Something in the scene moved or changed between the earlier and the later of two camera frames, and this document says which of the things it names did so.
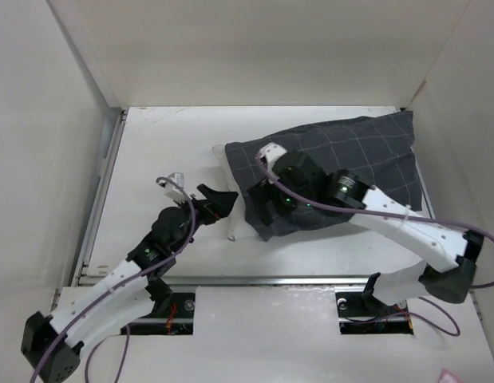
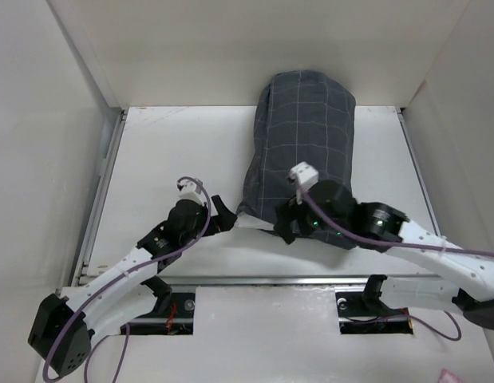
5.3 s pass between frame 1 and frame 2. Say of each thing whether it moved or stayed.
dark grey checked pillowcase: moved
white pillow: moved
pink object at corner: stayed
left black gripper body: stayed
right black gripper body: moved
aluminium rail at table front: stayed
